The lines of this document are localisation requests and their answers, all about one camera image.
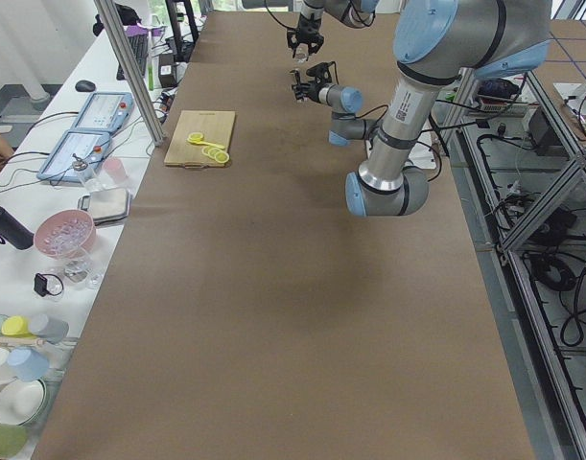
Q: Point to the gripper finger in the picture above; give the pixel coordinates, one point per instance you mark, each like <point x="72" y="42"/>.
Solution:
<point x="292" y="39"/>
<point x="298" y="79"/>
<point x="300" y="93"/>
<point x="315" y="43"/>

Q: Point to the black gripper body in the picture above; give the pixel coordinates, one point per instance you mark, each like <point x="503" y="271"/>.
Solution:
<point x="305" y="26"/>
<point x="313" y="90"/>

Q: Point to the steel jigger measuring cup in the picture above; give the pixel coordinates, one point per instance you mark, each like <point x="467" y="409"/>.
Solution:
<point x="297" y="86"/>

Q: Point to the clear glass shaker cup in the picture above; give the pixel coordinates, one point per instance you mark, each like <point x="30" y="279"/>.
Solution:
<point x="301" y="54"/>

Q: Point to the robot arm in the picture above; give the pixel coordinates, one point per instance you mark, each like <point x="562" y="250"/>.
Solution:
<point x="433" y="40"/>
<point x="354" y="14"/>

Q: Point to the pink plastic cup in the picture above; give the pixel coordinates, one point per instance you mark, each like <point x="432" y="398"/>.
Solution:
<point x="115" y="169"/>

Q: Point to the grey plastic cup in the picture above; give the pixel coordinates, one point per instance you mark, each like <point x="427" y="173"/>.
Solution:
<point x="47" y="327"/>

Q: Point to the yellow plastic cup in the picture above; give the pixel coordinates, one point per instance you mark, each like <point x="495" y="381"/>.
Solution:
<point x="16" y="326"/>

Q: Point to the blue plastic cup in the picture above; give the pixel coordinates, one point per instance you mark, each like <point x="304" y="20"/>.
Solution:
<point x="27" y="363"/>

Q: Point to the bamboo cutting board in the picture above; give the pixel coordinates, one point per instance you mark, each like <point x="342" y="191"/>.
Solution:
<point x="217" y="126"/>

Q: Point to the yellow plastic spoon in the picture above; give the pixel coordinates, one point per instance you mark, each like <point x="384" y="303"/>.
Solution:
<point x="211" y="144"/>

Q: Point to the lemon slice on spoon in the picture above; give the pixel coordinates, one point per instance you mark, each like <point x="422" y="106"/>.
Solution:
<point x="195" y="138"/>

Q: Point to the black keyboard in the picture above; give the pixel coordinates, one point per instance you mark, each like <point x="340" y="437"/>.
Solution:
<point x="140" y="51"/>

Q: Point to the upper blue teach pendant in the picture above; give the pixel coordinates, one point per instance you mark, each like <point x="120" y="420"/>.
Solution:
<point x="104" y="111"/>

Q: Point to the blue teach pendant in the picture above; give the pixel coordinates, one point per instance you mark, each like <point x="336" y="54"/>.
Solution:
<point x="104" y="111"/>
<point x="88" y="145"/>

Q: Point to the black computer mouse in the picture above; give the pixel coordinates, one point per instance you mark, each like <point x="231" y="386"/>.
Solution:
<point x="85" y="86"/>

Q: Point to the metal tray scale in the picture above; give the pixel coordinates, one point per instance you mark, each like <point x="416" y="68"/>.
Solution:
<point x="106" y="206"/>

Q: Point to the lower blue teach pendant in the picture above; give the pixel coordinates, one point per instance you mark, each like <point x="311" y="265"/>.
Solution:
<point x="88" y="145"/>

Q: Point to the black power adapter box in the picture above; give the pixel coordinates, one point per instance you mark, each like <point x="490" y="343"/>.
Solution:
<point x="543" y="136"/>

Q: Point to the pink bowl with ice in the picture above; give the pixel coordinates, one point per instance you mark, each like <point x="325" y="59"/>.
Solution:
<point x="65" y="232"/>

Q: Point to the clear wine glass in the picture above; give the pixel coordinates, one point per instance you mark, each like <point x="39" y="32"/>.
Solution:
<point x="82" y="270"/>

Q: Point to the black water bottle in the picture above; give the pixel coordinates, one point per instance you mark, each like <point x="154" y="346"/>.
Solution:
<point x="14" y="232"/>

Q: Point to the black smart watch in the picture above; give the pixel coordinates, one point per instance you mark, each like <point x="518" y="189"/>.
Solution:
<point x="48" y="284"/>

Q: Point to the green bowl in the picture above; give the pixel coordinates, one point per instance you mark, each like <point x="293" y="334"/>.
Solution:
<point x="13" y="438"/>

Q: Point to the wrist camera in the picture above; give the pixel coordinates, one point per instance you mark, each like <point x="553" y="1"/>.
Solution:
<point x="320" y="73"/>

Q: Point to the aluminium frame post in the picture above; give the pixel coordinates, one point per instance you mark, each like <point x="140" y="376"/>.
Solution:
<point x="122" y="50"/>

